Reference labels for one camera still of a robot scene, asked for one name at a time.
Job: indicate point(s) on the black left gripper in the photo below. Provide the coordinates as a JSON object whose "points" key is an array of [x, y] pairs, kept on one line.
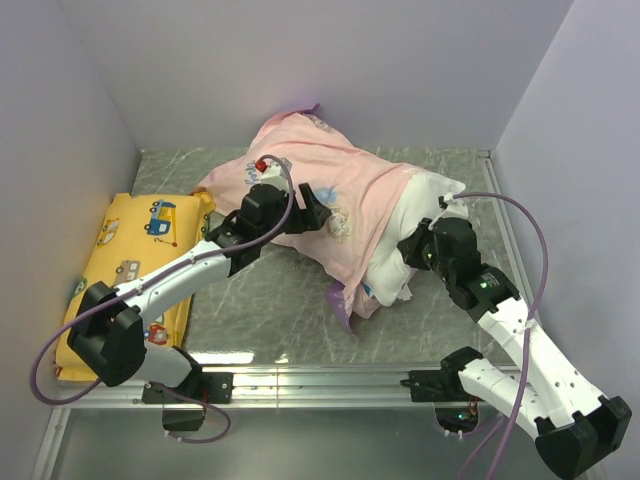
{"points": [[311, 217]]}

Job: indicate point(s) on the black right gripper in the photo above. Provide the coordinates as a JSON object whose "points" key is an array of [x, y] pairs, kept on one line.
{"points": [[410, 246]]}

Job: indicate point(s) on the pink purple pillowcase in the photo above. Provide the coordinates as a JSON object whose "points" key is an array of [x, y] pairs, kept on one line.
{"points": [[360, 189]]}

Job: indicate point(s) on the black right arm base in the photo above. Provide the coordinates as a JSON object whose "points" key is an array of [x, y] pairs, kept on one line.
{"points": [[456, 412]]}

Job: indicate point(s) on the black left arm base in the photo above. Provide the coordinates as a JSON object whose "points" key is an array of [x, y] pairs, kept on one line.
{"points": [[209, 387]]}

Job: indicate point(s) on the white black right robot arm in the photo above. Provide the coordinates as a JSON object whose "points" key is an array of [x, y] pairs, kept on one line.
{"points": [[573, 424]]}

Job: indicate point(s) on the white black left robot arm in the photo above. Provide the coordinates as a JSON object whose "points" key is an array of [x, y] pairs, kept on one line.
{"points": [[113, 334]]}

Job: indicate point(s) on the yellow cartoon car pillow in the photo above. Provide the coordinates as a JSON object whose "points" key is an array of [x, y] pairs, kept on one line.
{"points": [[139, 234]]}

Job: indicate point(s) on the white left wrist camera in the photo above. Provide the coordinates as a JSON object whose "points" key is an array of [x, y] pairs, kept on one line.
{"points": [[274, 173]]}

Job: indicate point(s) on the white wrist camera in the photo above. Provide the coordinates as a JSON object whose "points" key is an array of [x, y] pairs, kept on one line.
{"points": [[274, 173], [451, 207]]}

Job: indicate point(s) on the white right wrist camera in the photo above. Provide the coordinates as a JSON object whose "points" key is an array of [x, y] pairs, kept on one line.
{"points": [[451, 207]]}

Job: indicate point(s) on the aluminium frame rail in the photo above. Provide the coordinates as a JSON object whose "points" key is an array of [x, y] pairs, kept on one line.
{"points": [[275, 386]]}

